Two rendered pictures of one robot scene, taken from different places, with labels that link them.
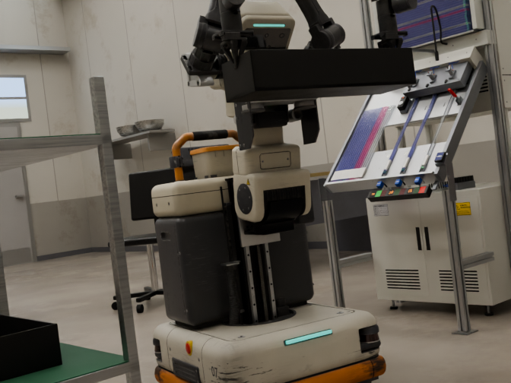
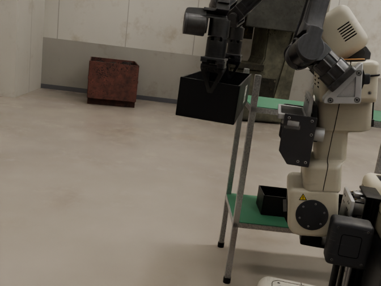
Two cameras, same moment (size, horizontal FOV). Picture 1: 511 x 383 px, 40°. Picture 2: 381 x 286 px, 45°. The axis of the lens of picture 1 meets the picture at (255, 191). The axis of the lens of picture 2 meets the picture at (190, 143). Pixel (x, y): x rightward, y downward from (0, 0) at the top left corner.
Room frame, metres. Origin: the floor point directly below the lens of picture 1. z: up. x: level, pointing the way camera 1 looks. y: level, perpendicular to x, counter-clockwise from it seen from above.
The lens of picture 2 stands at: (3.01, -1.52, 1.25)
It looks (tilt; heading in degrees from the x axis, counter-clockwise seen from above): 13 degrees down; 129
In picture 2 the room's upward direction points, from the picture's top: 7 degrees clockwise
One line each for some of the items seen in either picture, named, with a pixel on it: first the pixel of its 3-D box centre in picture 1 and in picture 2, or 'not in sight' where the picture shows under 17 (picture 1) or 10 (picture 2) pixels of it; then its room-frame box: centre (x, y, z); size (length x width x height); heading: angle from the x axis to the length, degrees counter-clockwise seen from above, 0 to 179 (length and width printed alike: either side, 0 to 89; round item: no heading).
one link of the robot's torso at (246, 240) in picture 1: (282, 207); (321, 224); (2.47, -0.09, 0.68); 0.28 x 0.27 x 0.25; 119
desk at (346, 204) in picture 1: (309, 218); not in sight; (6.36, -0.46, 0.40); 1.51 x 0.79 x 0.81; 131
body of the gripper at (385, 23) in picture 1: (388, 27); (215, 50); (2.22, -0.48, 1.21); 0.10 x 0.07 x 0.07; 120
